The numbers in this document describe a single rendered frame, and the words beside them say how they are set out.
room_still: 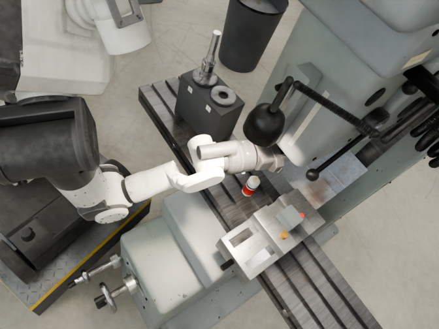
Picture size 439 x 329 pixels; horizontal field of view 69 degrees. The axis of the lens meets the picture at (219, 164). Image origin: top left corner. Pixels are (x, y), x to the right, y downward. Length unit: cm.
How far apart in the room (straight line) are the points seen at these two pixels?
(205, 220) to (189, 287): 24
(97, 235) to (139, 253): 42
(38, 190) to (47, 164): 98
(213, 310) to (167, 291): 60
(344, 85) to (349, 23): 11
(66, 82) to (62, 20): 9
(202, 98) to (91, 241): 84
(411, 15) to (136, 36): 32
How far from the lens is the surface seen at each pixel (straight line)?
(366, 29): 54
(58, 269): 157
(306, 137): 71
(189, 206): 117
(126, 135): 237
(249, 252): 100
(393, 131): 56
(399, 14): 41
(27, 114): 59
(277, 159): 85
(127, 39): 47
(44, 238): 141
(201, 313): 174
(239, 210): 113
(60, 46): 55
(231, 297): 179
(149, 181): 80
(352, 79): 61
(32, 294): 157
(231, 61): 298
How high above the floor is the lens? 190
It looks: 55 degrees down
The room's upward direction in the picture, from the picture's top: 24 degrees clockwise
